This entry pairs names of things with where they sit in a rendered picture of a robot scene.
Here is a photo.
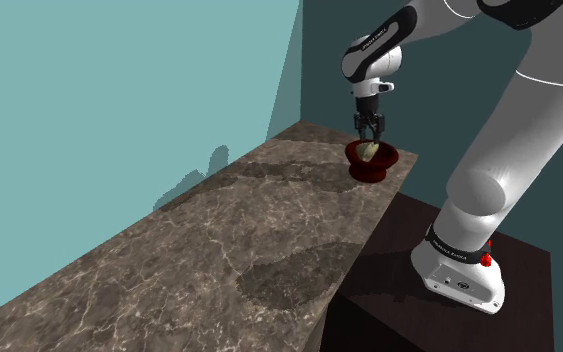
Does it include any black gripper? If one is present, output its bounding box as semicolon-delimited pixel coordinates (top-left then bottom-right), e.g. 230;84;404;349
353;95;386;145

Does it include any dark robot stand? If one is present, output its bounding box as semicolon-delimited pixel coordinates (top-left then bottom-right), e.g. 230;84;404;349
318;191;556;352

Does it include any pale beige rounded object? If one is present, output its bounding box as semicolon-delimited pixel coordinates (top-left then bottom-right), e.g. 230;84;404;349
356;141;381;164

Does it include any dark red bowl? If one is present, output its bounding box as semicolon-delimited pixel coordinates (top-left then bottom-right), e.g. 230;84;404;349
344;139;400;185

